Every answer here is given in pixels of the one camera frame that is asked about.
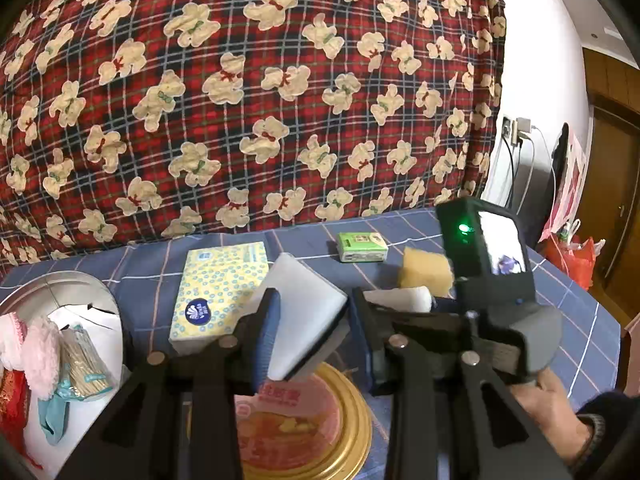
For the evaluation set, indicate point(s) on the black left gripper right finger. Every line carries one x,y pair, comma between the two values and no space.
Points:
449,374

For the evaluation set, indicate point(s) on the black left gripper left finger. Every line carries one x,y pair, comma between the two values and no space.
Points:
178,414

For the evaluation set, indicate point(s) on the pink fluffy cloth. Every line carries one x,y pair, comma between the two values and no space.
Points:
41,357

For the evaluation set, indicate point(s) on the pink white towel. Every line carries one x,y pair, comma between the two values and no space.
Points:
12,335

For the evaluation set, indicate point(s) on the white melamine sponge block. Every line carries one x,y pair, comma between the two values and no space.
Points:
313,320

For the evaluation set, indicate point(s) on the dark sleeve right forearm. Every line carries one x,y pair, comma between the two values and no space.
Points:
613,452

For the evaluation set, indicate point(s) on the right hand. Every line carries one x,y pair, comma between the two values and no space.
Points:
546,403

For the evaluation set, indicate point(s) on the yellow sponge block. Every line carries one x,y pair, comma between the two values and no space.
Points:
426,269

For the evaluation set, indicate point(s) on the orange plastic bag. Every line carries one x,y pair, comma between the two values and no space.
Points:
576,260

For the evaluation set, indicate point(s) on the blue plaid bed sheet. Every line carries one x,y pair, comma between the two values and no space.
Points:
142,283

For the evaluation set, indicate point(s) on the green small tissue pack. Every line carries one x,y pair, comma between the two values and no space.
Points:
356,247

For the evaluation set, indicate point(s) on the white charger plug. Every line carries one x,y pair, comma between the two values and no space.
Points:
520,130

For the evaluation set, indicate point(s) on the pink patchwork hanging cloth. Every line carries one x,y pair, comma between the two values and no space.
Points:
569,164

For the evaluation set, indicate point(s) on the red embroidered cloth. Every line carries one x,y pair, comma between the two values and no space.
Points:
14,406

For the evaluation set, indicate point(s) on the brown wooden door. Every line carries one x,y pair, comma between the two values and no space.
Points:
610,205

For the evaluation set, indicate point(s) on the round metal tin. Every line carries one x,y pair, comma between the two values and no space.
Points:
69,298

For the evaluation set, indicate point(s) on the yellow dotted tissue box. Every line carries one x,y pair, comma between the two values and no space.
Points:
214,292

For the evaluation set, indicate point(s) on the gold lidded round jar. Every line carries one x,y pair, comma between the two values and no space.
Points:
314,428

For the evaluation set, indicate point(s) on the red plaid bear blanket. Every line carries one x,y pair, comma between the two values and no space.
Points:
126,121

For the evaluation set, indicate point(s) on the wall power outlet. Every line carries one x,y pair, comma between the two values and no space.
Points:
507,131

